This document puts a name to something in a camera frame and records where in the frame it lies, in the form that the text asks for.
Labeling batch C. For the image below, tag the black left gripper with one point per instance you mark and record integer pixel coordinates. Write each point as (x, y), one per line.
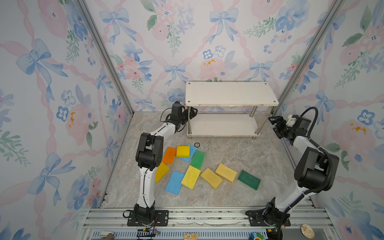
(193, 114)

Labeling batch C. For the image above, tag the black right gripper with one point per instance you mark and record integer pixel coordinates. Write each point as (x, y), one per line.
(278, 127)

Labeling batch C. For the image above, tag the dark green scouring sponge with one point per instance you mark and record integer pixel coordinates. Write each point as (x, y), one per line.
(249, 180)

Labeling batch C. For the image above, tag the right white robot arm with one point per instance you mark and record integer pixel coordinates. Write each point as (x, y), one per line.
(315, 172)

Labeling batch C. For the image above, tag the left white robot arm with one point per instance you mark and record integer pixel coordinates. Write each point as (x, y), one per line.
(149, 156)

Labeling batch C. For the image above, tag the blue sponge back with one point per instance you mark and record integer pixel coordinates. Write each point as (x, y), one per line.
(193, 150)

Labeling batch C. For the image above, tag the blue sponge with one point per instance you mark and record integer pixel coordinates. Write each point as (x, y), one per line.
(175, 183)
(193, 150)

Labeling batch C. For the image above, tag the small yellow sponge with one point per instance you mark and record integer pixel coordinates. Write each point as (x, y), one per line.
(183, 151)

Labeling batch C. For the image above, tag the light green sponge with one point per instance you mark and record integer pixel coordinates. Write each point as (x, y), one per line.
(198, 159)

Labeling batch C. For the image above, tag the orange sponge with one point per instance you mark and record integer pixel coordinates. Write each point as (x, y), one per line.
(169, 156)

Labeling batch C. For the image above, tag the bright yellow porous sponge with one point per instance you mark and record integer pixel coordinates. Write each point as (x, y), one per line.
(191, 177)

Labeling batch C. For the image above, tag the blue sponge front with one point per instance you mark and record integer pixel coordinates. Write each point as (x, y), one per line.
(175, 183)

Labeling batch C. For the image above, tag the round wooden disc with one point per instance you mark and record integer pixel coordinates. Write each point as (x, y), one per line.
(307, 231)

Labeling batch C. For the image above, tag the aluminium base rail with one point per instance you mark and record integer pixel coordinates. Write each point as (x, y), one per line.
(204, 223)

